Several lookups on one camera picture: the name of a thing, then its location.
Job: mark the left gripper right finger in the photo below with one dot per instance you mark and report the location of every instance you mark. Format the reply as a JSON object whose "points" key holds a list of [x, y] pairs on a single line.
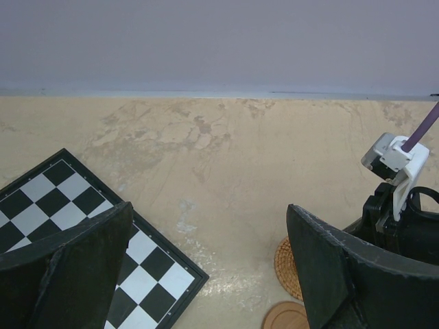
{"points": [[349, 283]]}

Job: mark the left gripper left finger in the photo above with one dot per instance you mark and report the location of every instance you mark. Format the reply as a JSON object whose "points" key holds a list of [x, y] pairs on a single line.
{"points": [[68, 279]]}

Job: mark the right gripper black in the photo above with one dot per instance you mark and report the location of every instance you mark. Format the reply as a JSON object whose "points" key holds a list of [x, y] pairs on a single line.
{"points": [[414, 236]]}

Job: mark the scalloped light cork coaster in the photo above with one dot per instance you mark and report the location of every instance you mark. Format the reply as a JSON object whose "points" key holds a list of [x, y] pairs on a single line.
{"points": [[285, 269]]}

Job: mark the light wooden coaster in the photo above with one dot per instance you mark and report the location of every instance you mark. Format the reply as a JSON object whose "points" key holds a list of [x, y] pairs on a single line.
{"points": [[286, 315]]}

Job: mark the black white chessboard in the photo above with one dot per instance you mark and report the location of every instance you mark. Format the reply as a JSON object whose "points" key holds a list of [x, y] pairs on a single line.
{"points": [[156, 282]]}

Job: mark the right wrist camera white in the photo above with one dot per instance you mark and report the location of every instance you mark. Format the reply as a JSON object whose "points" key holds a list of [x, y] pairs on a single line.
{"points": [[401, 169]]}

